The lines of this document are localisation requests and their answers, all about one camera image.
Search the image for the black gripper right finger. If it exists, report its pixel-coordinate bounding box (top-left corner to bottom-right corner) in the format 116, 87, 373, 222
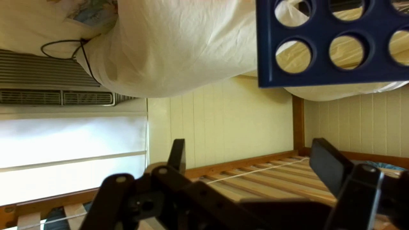
309, 137, 409, 230

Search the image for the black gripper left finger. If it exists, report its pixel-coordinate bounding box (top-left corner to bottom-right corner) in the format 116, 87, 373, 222
77, 138, 273, 230

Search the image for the blue perforated game board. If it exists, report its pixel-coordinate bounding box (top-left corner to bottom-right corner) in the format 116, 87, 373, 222
254, 0, 409, 89

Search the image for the flat white pillow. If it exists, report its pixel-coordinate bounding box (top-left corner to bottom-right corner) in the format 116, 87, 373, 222
285, 80, 409, 102

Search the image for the white roller window blind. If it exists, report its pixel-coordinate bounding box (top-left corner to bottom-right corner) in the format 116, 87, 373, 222
0, 112, 149, 206

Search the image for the large white pillow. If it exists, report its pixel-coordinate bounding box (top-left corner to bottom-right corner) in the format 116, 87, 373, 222
84, 0, 259, 100

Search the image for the cream printed pillow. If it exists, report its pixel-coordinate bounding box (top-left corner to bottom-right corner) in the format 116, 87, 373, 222
0, 0, 120, 52

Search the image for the thin white cord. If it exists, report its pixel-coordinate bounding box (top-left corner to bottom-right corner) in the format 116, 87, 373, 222
39, 157, 311, 224

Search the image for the grey wall air conditioner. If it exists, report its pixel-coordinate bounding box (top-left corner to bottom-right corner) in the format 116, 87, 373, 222
0, 48, 138, 107

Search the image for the thin black cord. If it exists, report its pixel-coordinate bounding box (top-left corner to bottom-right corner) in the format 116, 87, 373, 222
39, 38, 100, 82

